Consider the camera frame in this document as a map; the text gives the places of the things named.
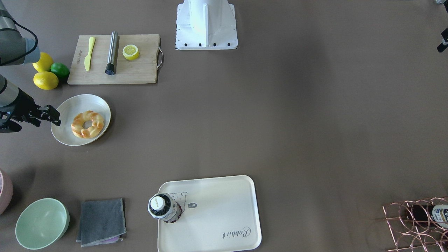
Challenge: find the white round plate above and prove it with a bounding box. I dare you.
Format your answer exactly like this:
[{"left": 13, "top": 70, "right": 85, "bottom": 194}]
[{"left": 51, "top": 94, "right": 111, "bottom": 146}]

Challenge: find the yellow lemon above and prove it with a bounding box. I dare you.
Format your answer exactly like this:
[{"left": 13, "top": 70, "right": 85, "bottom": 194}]
[
  {"left": 33, "top": 71, "right": 59, "bottom": 90},
  {"left": 32, "top": 52, "right": 54, "bottom": 73}
]

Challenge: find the yellow plastic knife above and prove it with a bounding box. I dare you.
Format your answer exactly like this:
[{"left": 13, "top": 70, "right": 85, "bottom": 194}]
[{"left": 84, "top": 36, "right": 96, "bottom": 71}]

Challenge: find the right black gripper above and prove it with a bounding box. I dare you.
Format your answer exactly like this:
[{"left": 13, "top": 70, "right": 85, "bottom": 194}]
[{"left": 10, "top": 87, "right": 61, "bottom": 127}]

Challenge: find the steel cylinder grater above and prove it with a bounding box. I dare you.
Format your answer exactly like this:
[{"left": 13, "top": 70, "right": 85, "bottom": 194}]
[{"left": 105, "top": 31, "right": 119, "bottom": 76}]

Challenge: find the dark tea bottle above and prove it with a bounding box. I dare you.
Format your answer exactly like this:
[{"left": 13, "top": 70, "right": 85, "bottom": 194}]
[{"left": 147, "top": 193, "right": 182, "bottom": 223}]

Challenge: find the copper wire bottle rack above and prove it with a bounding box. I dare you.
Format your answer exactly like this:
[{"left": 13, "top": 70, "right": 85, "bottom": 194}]
[{"left": 382, "top": 197, "right": 447, "bottom": 252}]

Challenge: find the twisted glazed donut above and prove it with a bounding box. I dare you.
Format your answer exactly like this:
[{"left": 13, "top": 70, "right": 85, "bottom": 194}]
[{"left": 71, "top": 110, "right": 104, "bottom": 139}]

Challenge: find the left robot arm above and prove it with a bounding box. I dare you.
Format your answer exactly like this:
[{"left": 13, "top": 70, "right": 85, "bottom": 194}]
[{"left": 437, "top": 28, "right": 448, "bottom": 53}]

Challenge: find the bottle in rack upper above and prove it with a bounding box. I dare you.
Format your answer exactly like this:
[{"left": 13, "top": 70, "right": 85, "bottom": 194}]
[{"left": 406, "top": 204, "right": 448, "bottom": 229}]

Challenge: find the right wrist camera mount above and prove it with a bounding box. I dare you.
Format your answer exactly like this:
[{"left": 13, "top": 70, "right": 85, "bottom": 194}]
[{"left": 0, "top": 111, "right": 22, "bottom": 133}]

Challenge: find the grey folded cloth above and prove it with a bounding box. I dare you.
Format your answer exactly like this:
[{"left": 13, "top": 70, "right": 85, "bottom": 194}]
[{"left": 76, "top": 198, "right": 127, "bottom": 247}]

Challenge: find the halved lemon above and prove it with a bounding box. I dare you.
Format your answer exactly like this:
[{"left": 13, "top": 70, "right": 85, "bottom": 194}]
[{"left": 122, "top": 44, "right": 140, "bottom": 61}]

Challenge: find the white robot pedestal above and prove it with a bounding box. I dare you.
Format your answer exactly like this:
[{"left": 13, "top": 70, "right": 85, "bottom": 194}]
[{"left": 175, "top": 0, "right": 238, "bottom": 50}]

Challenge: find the wooden cutting board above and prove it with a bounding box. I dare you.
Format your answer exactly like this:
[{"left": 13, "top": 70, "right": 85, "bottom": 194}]
[{"left": 67, "top": 34, "right": 163, "bottom": 85}]

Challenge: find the green lime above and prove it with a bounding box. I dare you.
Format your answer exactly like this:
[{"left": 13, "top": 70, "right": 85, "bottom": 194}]
[{"left": 50, "top": 62, "right": 70, "bottom": 79}]

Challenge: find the pink bowl with ice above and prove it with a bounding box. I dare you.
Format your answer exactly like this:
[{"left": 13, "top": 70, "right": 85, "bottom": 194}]
[{"left": 0, "top": 169, "right": 13, "bottom": 214}]

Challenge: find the mint green bowl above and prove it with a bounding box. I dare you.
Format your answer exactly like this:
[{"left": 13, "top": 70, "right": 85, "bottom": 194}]
[{"left": 15, "top": 198, "right": 70, "bottom": 250}]

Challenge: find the cream serving tray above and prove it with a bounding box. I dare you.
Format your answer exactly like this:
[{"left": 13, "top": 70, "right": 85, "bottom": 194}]
[{"left": 158, "top": 175, "right": 262, "bottom": 252}]

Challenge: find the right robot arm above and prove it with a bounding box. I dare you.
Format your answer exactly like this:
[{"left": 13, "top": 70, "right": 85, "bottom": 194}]
[{"left": 0, "top": 4, "right": 61, "bottom": 133}]

